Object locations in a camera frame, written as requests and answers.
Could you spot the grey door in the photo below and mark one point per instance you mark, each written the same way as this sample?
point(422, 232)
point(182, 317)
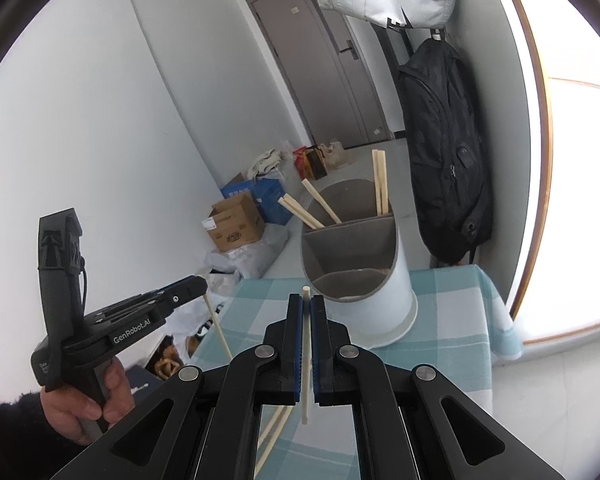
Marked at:
point(320, 85)

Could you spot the person's left forearm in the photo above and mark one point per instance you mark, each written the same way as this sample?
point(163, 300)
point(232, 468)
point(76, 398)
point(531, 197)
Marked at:
point(15, 440)

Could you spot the brown cardboard box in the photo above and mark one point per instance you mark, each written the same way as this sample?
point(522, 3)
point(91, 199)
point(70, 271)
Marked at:
point(232, 225)

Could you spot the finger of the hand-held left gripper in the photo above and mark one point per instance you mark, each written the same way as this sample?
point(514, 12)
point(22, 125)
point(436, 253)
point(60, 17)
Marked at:
point(175, 295)

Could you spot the blue cardboard box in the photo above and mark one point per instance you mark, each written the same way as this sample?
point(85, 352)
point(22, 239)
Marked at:
point(275, 200)

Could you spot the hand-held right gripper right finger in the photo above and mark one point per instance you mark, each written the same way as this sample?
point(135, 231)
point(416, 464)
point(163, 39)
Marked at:
point(317, 345)

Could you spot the wooden window frame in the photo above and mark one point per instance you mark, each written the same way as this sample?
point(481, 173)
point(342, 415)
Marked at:
point(548, 105)

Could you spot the white cloth bundle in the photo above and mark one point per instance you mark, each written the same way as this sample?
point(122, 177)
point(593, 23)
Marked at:
point(265, 162)

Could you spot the pile of wooden chopsticks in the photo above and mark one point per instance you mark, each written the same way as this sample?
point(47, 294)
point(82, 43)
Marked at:
point(275, 427)

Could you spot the dark brown paper bag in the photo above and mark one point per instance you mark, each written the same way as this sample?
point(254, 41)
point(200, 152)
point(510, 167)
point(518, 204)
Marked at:
point(316, 162)

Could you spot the black backpack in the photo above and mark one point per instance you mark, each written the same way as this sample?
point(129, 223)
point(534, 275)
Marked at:
point(445, 160)

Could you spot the white plastic bag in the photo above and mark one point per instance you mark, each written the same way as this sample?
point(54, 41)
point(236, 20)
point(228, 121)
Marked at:
point(222, 272)

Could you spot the white utensil holder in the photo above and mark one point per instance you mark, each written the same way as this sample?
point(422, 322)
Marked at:
point(390, 300)

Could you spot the wall hook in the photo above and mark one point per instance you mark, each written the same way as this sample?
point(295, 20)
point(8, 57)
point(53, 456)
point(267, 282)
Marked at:
point(438, 34)

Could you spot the black and white sandal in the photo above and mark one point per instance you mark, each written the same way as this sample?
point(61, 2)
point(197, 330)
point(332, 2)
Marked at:
point(207, 322)

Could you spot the brown pretzel-shaped thing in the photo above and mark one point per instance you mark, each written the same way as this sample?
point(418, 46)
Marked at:
point(170, 360)

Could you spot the beige bag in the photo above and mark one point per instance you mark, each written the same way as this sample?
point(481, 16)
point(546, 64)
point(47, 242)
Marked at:
point(336, 154)

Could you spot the red package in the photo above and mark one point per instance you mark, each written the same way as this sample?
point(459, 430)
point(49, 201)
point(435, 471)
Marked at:
point(300, 160)

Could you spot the grey plastic bag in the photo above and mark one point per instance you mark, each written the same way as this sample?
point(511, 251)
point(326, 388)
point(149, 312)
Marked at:
point(260, 255)

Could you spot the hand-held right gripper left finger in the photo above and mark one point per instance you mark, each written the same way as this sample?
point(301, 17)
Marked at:
point(294, 340)

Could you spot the clear plastic bag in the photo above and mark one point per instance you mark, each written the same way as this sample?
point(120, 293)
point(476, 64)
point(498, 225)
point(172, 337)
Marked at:
point(190, 320)

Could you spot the dark box with white figure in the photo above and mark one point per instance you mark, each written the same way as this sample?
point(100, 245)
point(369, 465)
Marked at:
point(142, 380)

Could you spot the person's left hand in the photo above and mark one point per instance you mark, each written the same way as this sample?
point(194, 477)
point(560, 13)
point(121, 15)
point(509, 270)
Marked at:
point(70, 410)

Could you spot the teal checkered tablecloth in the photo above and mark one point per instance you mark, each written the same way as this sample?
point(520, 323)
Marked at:
point(440, 310)

